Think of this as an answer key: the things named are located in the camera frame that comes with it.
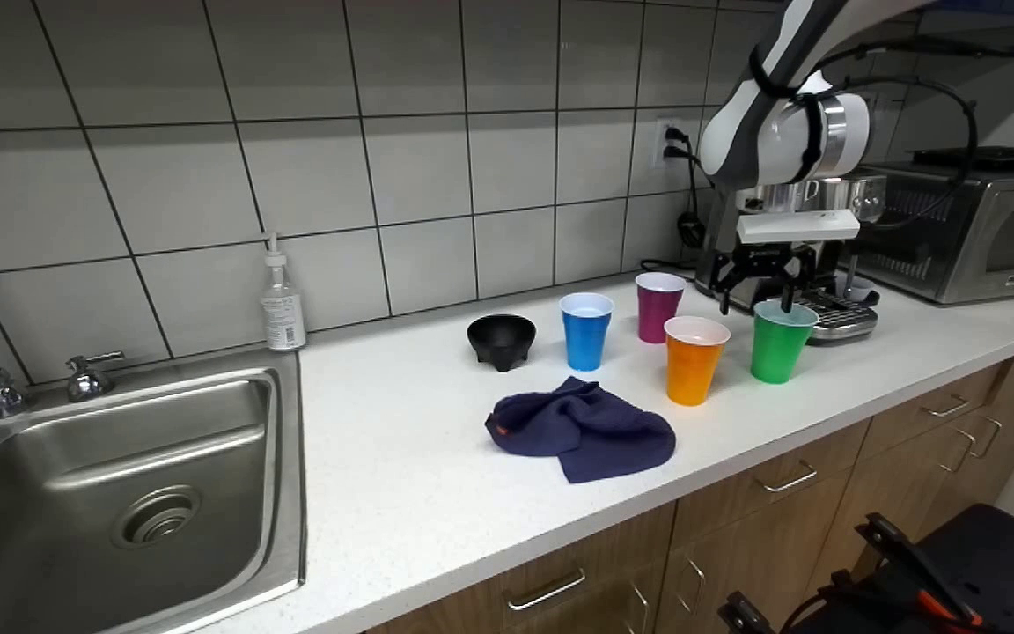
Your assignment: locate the navy blue cloth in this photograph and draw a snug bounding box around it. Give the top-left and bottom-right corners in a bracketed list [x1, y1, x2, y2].
[481, 372, 678, 487]

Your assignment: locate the silver toaster oven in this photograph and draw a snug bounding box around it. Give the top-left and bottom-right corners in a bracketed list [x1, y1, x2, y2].
[852, 144, 1014, 309]

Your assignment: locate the orange plastic cup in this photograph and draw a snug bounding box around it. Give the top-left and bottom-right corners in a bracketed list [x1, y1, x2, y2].
[660, 314, 731, 407]

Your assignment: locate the blue plastic cup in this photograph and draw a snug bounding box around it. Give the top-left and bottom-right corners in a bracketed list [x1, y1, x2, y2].
[555, 293, 614, 372]

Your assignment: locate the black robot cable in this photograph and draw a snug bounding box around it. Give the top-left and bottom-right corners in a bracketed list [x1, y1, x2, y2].
[817, 19, 1014, 180]

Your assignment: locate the black cart with orange parts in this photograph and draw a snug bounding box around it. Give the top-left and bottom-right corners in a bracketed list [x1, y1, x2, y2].
[809, 502, 1014, 634]

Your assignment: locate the chrome faucet handle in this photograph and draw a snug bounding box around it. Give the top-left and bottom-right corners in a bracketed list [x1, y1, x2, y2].
[63, 349, 130, 400]

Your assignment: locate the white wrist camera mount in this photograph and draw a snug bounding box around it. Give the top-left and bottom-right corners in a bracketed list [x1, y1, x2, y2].
[731, 208, 861, 247]

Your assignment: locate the magenta plastic cup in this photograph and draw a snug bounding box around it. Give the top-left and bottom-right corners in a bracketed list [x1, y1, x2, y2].
[630, 266, 690, 345]

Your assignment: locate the white wall power outlet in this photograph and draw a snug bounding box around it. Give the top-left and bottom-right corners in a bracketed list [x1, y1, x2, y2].
[656, 113, 700, 169]

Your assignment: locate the small pale cup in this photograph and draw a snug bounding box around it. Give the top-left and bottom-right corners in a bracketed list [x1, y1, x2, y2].
[836, 270, 881, 309]

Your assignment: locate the silver drawer handle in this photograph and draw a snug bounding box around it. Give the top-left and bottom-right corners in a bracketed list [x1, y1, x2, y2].
[925, 399, 977, 421]
[759, 466, 822, 497]
[502, 567, 592, 615]

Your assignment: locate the black power plug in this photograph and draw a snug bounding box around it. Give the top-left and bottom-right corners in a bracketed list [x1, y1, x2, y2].
[659, 122, 695, 162]

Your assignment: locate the black power cord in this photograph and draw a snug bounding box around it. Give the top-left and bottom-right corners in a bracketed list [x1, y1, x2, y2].
[671, 154, 711, 252]

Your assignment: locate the green plastic cup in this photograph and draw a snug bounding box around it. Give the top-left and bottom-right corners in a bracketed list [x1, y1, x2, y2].
[748, 295, 822, 387]

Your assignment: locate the wooden drawer front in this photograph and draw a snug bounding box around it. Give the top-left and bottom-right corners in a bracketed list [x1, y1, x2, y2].
[362, 502, 684, 634]
[652, 420, 873, 634]
[809, 363, 1008, 557]

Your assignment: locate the stainless steel espresso machine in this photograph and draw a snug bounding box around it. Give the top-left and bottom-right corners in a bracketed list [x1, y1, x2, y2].
[692, 172, 886, 349]

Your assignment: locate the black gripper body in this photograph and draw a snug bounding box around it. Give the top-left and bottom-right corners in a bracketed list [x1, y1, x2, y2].
[721, 234, 817, 282]

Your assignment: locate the black bowl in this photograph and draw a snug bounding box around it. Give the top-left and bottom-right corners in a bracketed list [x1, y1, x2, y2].
[464, 309, 539, 372]

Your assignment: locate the small black clamp part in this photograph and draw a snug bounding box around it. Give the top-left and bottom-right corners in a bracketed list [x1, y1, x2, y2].
[715, 591, 774, 634]

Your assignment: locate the clear soap pump bottle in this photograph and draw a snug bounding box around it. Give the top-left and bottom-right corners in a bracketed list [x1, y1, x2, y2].
[258, 231, 309, 356]

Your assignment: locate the stainless steel sink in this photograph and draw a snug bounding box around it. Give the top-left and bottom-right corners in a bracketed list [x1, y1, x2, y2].
[0, 349, 309, 634]

